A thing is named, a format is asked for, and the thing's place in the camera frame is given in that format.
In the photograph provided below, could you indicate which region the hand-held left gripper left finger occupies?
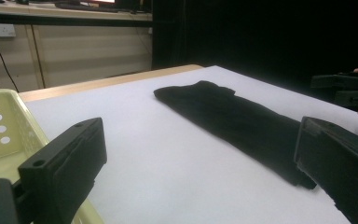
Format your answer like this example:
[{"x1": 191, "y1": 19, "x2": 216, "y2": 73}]
[{"x1": 12, "y1": 117, "x2": 108, "y2": 224}]

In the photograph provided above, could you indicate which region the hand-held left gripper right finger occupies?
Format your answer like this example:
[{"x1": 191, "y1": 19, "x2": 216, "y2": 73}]
[{"x1": 294, "y1": 116, "x2": 358, "y2": 224}]

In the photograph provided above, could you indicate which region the pale yellow plastic basket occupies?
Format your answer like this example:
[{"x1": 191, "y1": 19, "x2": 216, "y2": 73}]
[{"x1": 0, "y1": 89, "x2": 105, "y2": 224}]

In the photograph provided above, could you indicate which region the black cloth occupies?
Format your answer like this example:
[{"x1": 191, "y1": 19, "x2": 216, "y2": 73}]
[{"x1": 153, "y1": 79, "x2": 318, "y2": 190}]

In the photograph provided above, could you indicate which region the black curtain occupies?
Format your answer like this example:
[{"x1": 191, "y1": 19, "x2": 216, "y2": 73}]
[{"x1": 151, "y1": 0, "x2": 358, "y2": 105}]

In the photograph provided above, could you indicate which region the wooden table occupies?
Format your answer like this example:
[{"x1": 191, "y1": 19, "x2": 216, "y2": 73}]
[{"x1": 18, "y1": 63, "x2": 203, "y2": 103}]

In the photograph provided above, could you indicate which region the background desk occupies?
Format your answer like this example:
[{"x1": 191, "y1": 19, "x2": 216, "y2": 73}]
[{"x1": 0, "y1": 0, "x2": 154, "y2": 28}]

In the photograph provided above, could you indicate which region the black keyboard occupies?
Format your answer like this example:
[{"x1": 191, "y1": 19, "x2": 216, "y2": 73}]
[{"x1": 54, "y1": 2, "x2": 152, "y2": 14}]

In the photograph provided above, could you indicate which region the black wall cable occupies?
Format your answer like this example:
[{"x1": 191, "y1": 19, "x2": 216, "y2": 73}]
[{"x1": 0, "y1": 28, "x2": 21, "y2": 93}]

